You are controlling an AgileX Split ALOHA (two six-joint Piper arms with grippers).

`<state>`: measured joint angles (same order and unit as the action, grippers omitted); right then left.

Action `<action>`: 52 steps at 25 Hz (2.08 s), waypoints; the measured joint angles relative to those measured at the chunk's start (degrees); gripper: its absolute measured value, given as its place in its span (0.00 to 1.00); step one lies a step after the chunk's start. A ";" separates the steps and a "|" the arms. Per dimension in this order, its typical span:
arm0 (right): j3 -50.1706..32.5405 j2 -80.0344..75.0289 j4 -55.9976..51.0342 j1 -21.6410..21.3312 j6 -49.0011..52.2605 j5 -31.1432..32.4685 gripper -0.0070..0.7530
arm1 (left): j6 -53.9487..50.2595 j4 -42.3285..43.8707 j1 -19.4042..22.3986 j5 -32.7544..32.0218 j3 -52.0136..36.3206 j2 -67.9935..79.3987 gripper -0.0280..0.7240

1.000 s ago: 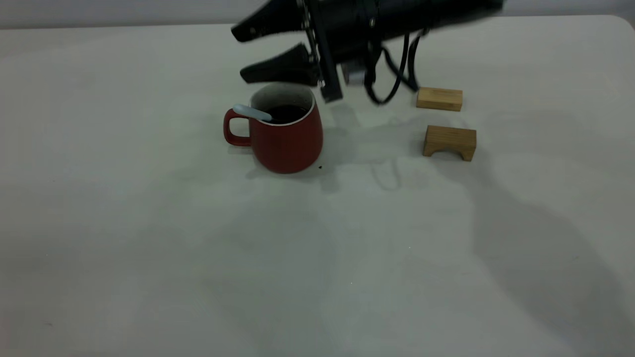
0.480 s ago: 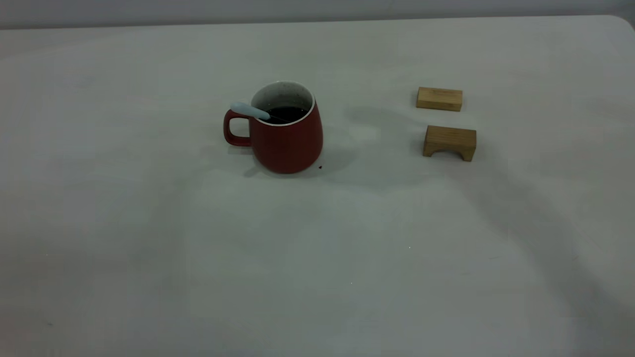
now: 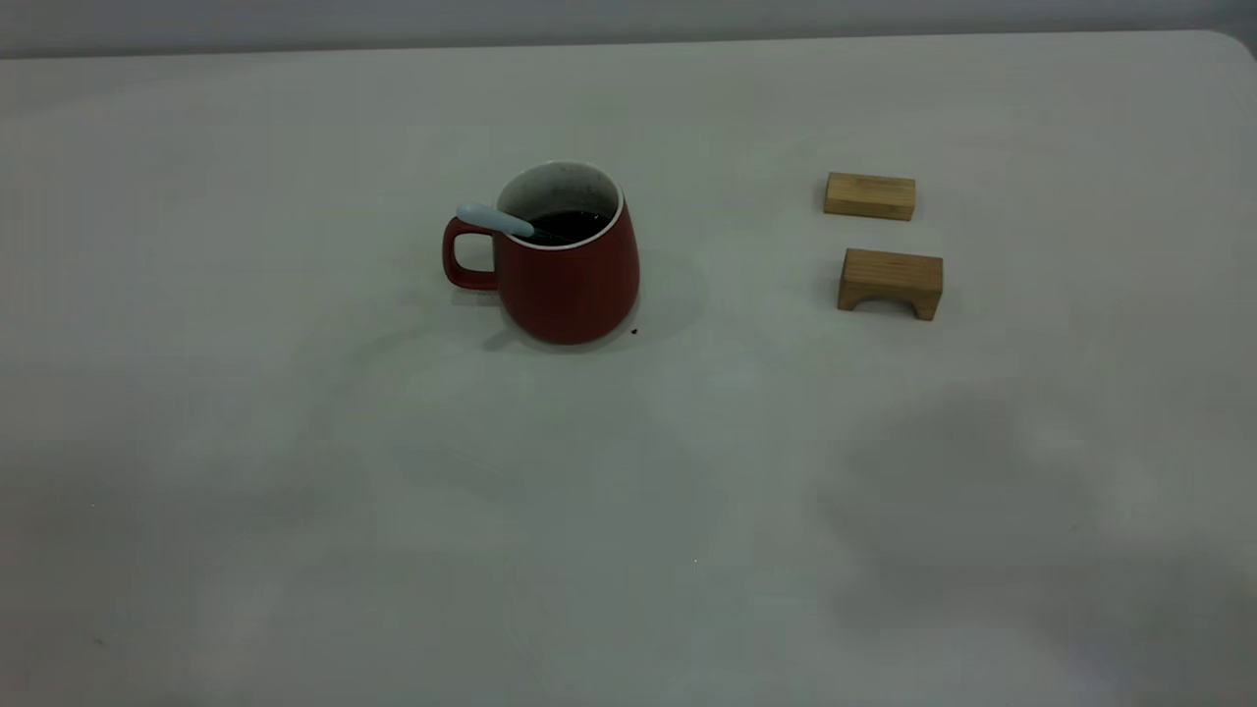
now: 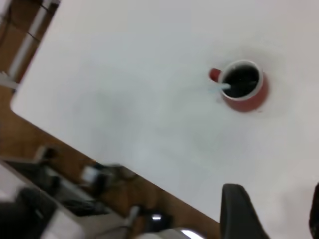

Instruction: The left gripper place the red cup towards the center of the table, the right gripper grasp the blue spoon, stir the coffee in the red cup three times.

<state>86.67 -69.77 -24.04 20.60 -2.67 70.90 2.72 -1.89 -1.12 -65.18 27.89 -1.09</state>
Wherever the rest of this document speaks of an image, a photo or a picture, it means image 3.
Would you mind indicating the red ceramic mug with coffee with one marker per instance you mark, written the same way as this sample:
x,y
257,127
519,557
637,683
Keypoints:
x,y
570,290

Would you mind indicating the small grey spoon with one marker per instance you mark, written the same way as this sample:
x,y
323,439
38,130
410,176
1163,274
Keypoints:
x,y
496,220

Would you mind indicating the arch-shaped wooden block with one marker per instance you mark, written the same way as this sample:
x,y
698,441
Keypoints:
x,y
892,270

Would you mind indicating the rectangular wooden block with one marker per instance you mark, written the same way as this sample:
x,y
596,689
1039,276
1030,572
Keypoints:
x,y
869,196

